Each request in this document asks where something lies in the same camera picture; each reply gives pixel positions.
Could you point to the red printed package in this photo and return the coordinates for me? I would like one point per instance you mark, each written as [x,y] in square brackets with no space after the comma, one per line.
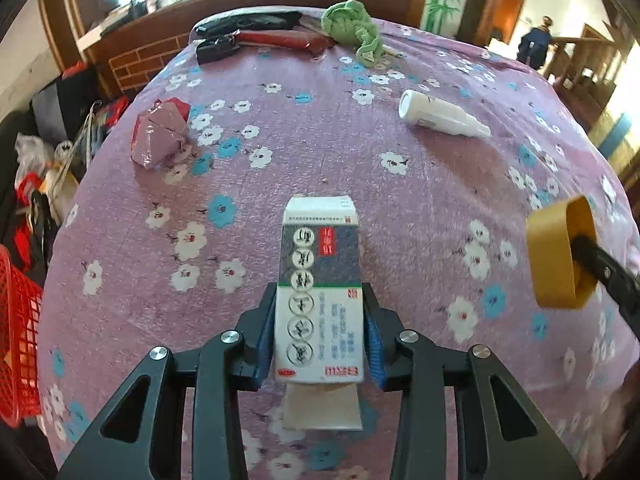
[112,112]

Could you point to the white plastic spray bottle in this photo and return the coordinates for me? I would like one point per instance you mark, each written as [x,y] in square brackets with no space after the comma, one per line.
[435,112]

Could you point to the grey medicine box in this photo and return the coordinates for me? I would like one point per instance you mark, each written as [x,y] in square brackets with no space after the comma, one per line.
[320,290]

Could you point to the brown wooden door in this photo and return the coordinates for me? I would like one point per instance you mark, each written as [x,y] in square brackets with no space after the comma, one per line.
[512,0]

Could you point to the long black flat case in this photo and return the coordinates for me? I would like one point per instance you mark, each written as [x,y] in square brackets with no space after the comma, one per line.
[250,21]

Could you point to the red plastic basket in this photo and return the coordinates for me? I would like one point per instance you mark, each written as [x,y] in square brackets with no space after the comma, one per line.
[17,335]

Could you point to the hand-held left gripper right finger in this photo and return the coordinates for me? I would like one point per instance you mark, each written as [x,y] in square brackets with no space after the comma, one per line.
[372,355]

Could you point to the dark blue jacket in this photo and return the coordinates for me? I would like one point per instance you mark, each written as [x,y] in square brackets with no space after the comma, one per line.
[535,47]

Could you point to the pink plastic wrapper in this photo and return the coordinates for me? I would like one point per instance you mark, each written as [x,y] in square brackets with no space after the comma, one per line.
[160,132]

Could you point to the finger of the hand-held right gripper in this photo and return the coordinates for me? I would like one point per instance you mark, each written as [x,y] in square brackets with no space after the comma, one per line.
[607,270]

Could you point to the green crumpled cloth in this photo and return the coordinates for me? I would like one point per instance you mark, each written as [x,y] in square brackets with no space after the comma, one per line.
[350,25]

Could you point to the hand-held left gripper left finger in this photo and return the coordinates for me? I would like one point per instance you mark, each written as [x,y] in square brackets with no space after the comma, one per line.
[262,360]

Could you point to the black bag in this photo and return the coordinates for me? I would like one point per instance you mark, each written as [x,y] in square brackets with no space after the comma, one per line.
[65,100]

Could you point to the clear plastic bag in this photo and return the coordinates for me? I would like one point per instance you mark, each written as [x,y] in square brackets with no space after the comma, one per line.
[30,152]

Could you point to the wooden brick-pattern headboard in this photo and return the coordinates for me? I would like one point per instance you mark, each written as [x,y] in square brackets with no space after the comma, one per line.
[145,55]

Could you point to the yellow tape roll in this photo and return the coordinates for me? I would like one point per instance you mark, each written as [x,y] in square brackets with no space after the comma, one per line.
[550,260]

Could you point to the wooden stair railing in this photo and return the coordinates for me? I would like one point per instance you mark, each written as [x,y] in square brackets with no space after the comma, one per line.
[585,70]

